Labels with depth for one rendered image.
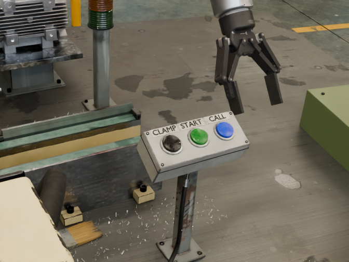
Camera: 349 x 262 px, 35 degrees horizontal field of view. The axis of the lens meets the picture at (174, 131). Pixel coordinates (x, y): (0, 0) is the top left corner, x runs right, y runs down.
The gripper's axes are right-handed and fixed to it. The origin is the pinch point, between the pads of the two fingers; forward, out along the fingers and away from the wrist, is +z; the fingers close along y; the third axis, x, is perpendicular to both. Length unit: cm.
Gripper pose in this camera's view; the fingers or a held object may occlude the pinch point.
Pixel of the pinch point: (257, 104)
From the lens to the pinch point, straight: 123.5
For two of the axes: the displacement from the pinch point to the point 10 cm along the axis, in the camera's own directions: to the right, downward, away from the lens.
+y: 7.3, -1.9, 6.6
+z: 2.4, 9.7, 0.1
